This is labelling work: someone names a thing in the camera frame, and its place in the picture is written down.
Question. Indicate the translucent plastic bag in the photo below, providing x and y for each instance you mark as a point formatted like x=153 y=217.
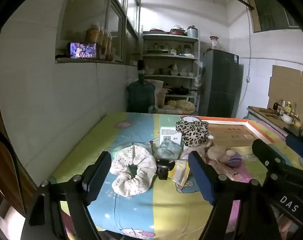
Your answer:
x=161 y=97

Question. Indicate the green tray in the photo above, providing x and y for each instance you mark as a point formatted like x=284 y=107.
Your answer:
x=157 y=51

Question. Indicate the leopard print scrunchie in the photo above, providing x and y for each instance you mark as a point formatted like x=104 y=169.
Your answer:
x=191 y=135

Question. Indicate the orange preserve bottle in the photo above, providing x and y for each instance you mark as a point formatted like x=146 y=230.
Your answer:
x=102 y=42
x=108 y=46
x=92 y=33

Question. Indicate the grey framed interior window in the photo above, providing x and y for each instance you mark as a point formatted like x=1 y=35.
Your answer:
x=91 y=61

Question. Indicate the yellow white packet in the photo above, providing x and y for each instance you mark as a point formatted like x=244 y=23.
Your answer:
x=180 y=173

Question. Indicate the cardboard wall sheet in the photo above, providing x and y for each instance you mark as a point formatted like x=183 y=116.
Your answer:
x=284 y=85

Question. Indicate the clear glass bottle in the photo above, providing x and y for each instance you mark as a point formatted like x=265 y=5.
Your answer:
x=294 y=108

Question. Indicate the dark grey fridge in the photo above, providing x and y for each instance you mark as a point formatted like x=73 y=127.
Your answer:
x=219 y=80

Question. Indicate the red lidded pot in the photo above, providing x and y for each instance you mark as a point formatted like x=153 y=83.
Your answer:
x=177 y=31

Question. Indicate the white mixing bowl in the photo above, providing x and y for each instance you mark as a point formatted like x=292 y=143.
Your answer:
x=288 y=118

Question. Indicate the glass jar with lid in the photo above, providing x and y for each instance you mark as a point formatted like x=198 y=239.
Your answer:
x=214 y=43

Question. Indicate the brown root vegetable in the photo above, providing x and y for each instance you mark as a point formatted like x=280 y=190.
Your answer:
x=265 y=110

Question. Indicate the teal enamel pot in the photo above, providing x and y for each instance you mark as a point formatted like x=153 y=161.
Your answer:
x=192 y=32

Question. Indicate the white shelf rack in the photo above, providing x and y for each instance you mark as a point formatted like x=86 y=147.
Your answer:
x=171 y=37

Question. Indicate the cardboard box orange rim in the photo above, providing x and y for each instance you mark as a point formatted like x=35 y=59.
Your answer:
x=231 y=135

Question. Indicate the white plastic bottle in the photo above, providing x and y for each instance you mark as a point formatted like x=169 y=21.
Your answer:
x=282 y=107

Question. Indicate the white floral scrunchie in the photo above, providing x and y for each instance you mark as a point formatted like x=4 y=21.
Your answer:
x=141 y=160

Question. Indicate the kitchen cleaver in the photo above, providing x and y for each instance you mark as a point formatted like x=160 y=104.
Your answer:
x=272 y=115

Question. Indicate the high wall window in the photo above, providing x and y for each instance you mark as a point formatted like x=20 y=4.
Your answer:
x=269 y=12

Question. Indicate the black stove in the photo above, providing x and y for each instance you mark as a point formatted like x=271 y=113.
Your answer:
x=291 y=130

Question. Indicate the green white carton box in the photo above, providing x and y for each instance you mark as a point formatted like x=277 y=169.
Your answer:
x=170 y=132

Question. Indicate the dark sauce bottle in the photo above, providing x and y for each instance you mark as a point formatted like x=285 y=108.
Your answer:
x=276 y=105

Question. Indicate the black water pump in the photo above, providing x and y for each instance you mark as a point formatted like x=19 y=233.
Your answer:
x=141 y=66

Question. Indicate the white rice sack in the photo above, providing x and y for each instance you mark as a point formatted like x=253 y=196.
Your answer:
x=157 y=85

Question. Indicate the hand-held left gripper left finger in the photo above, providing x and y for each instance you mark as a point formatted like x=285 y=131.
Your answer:
x=96 y=177

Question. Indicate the black frying pan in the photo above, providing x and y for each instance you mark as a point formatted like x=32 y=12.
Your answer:
x=179 y=90

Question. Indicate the green yellow label bottle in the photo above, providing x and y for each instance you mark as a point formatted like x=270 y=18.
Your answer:
x=288 y=107

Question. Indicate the kitchen counter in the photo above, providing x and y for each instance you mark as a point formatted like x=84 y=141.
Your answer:
x=256 y=117

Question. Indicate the smartphone with lit screen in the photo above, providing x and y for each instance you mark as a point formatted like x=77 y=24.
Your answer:
x=82 y=50

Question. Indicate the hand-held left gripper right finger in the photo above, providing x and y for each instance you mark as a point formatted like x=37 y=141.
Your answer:
x=204 y=182

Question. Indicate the beige plush doll purple dress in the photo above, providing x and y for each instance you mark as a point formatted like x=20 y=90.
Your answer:
x=216 y=152

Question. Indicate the red enamel basin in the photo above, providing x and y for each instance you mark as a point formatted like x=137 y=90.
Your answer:
x=155 y=31

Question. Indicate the black hair band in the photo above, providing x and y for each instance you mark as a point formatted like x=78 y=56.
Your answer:
x=164 y=171

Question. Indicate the white hanging plastic bag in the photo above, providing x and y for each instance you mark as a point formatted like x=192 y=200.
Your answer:
x=197 y=81

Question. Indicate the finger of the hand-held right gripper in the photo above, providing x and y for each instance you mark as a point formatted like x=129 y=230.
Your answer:
x=264 y=152
x=297 y=146

